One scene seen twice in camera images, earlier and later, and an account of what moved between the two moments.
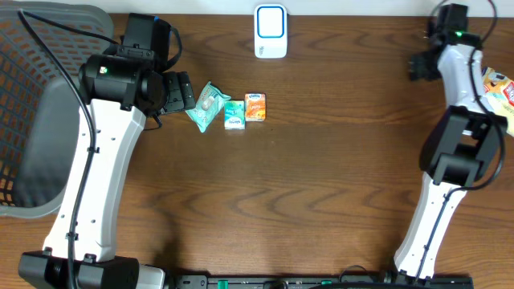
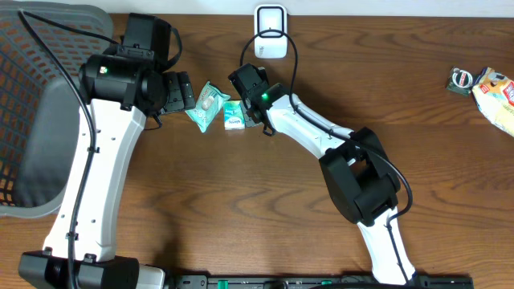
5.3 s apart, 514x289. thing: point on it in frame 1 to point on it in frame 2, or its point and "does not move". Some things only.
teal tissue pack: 234,115 does not move
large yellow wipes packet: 499,89 does not move
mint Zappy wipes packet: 210,103 does not move
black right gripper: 418,68 to 243,102
